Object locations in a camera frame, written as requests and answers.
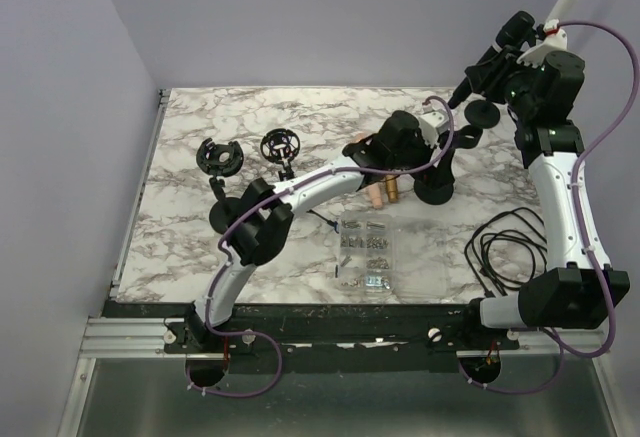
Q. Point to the gold microphone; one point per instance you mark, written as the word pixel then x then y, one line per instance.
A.
pixel 392 191

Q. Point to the black tripod mic stand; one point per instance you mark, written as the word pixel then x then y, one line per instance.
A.
pixel 281 146

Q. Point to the round base mic stand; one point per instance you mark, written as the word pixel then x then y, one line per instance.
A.
pixel 467 137
pixel 482 114

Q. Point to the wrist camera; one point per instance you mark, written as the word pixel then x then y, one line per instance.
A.
pixel 433 124
pixel 554 39

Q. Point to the aluminium mounting rail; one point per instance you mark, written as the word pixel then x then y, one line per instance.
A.
pixel 148 338

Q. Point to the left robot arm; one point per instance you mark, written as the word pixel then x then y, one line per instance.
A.
pixel 258 228

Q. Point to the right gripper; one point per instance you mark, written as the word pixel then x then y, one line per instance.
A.
pixel 486 78

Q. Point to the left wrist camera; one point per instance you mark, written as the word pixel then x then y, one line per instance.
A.
pixel 433 124

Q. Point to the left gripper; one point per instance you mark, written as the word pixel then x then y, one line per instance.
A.
pixel 440 174

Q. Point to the pink microphone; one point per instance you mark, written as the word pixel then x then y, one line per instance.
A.
pixel 373 190

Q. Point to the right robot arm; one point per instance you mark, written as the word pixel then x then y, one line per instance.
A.
pixel 579 287

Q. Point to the black microphone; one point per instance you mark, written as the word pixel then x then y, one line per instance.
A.
pixel 514 33

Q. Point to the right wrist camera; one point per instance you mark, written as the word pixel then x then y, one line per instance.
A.
pixel 554 39

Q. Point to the clear plastic screw box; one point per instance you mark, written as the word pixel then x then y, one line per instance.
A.
pixel 385 255

